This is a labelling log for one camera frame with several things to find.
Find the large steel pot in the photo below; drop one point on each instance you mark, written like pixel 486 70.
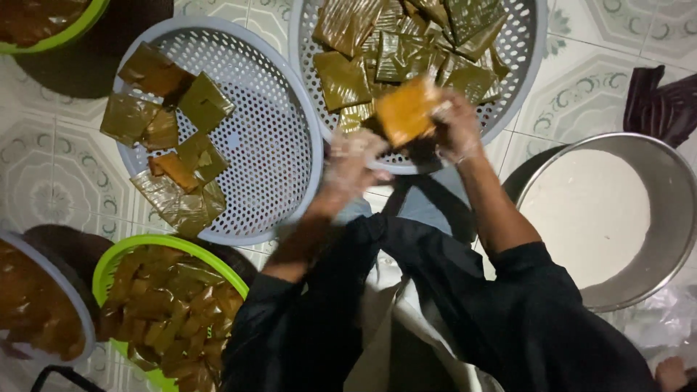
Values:
pixel 670 218

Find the white perforated round basket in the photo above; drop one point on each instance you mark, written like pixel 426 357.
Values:
pixel 517 54
pixel 261 141

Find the bare foot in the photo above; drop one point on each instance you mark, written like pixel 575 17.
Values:
pixel 672 374

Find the person's beige apron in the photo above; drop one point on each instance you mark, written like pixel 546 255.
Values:
pixel 403 332

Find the green plastic basket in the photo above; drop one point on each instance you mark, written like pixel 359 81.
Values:
pixel 81 24
pixel 109 261

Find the person's left fingers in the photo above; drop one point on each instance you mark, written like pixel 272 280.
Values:
pixel 366 150

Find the person's right hand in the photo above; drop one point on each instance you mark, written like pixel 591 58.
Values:
pixel 460 128

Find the heap of brown wrapped packets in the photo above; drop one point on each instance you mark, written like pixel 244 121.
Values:
pixel 32 305
pixel 174 316
pixel 38 19

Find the clear plastic sheet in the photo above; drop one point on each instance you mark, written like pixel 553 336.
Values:
pixel 661 321

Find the person's black jacket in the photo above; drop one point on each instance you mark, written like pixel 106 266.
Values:
pixel 523 326

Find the grey-rimmed plastic basket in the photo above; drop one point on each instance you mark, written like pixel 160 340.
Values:
pixel 81 305

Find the group of olive wrapped packets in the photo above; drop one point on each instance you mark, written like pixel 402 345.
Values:
pixel 163 130

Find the person's right fingers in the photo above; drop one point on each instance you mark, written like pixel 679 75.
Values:
pixel 445 117

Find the pile of green leaf-wrapped packets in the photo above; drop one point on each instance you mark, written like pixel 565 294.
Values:
pixel 403 49

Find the orange plastic-wrapped food packet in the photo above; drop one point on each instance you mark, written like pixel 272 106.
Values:
pixel 407 111

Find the dark maroon cloth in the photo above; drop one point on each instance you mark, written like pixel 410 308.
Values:
pixel 661 106

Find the person's left hand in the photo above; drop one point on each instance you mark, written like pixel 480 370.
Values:
pixel 348 163

